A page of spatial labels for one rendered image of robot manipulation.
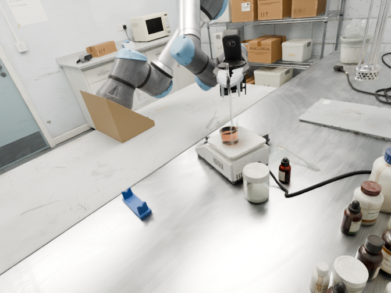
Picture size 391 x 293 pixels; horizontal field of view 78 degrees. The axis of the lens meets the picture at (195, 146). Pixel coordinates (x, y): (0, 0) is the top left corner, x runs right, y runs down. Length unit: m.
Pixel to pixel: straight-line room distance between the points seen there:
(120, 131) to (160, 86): 0.28
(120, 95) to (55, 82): 2.47
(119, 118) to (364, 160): 0.78
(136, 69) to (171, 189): 0.54
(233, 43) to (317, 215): 0.45
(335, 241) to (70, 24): 3.36
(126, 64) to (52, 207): 0.57
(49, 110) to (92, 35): 1.07
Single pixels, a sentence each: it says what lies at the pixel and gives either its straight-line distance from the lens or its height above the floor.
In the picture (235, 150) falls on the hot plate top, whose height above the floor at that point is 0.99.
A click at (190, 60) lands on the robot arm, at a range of 0.78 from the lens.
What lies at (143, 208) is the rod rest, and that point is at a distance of 0.62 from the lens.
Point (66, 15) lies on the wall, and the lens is 3.50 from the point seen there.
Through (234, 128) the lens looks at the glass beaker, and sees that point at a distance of 0.62.
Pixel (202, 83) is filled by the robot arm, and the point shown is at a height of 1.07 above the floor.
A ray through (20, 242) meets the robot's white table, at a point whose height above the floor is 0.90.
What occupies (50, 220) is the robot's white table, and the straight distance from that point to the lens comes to 0.77.
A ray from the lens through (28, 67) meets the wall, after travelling 3.36.
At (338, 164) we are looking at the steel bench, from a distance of 0.75.
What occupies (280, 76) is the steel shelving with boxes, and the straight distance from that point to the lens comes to 2.96.
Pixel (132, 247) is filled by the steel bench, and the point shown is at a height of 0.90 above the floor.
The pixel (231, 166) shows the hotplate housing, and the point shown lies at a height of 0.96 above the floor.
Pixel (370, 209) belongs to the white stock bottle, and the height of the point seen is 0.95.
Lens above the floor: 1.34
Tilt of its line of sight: 32 degrees down
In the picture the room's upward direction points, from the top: 10 degrees counter-clockwise
